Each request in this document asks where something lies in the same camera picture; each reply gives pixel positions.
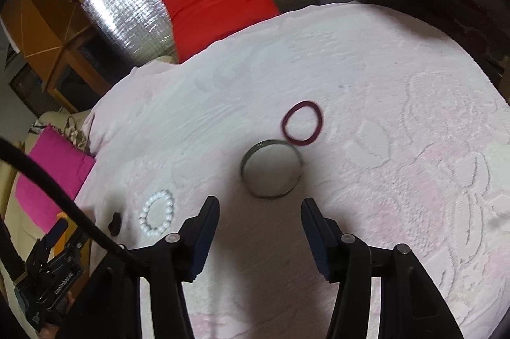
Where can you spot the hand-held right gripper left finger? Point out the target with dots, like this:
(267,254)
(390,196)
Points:
(201,239)

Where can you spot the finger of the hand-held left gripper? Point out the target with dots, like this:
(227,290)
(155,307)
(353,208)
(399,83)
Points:
(57,231)

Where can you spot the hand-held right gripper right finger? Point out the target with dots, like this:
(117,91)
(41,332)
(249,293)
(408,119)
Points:
(320,243)

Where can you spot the orange tray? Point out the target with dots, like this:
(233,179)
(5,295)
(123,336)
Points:
(72,230)

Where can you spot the green bangle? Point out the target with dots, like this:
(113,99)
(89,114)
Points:
(244,163)

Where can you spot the pink cushion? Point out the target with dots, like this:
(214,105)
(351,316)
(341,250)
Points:
(51,175)

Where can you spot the patterned cushion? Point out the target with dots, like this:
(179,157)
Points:
(73,134)

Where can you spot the wooden cabinet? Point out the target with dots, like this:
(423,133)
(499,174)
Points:
(63,60)

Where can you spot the white embossed blanket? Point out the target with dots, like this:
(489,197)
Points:
(398,84)

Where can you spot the red cushion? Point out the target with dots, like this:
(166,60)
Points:
(219,0)

